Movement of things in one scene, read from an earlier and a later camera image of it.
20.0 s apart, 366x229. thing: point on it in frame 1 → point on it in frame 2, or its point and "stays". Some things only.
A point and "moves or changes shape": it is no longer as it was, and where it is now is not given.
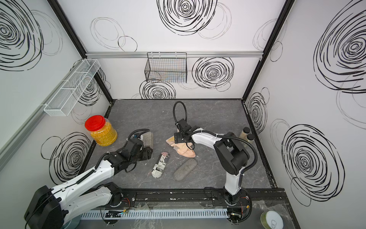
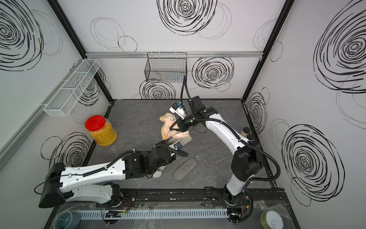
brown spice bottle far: x=246 y=130 stays
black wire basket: x=167 y=67 stays
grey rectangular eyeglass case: x=147 y=139 moves or changes shape
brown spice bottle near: x=250 y=138 stays
